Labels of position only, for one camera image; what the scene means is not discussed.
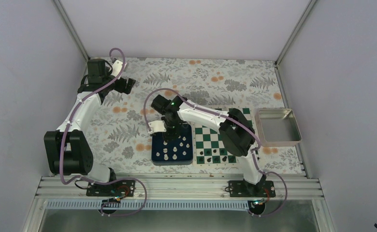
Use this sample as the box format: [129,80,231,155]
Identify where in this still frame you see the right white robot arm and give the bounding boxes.
[145,95,266,197]

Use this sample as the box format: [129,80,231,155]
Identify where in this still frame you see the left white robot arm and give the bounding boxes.
[43,58,136,196]

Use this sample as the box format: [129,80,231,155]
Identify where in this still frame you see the black chess piece row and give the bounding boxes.
[197,147,260,163]

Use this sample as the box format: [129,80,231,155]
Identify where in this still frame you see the dark blue tray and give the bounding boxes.
[151,125,193,166]

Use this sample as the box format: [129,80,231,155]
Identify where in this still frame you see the floral table mat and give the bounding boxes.
[85,58,306,176]

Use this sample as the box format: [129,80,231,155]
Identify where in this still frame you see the silver metal tin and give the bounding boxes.
[255,108,302,147]

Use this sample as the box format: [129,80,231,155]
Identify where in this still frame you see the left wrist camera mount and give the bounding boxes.
[111,59,123,76]

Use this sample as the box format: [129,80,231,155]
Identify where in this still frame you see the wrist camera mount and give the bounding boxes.
[111,59,123,76]
[147,120,167,135]

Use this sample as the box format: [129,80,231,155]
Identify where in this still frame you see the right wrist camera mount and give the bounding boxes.
[147,120,167,135]

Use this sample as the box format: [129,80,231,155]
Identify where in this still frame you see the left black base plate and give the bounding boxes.
[86,180,135,198]

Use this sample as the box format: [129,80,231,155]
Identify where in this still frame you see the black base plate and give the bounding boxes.
[224,180,276,198]
[86,180,135,198]

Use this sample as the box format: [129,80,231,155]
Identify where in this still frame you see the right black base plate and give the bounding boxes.
[224,180,276,198]

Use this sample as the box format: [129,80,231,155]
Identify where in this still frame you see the aluminium rail frame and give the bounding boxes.
[35,174,324,200]

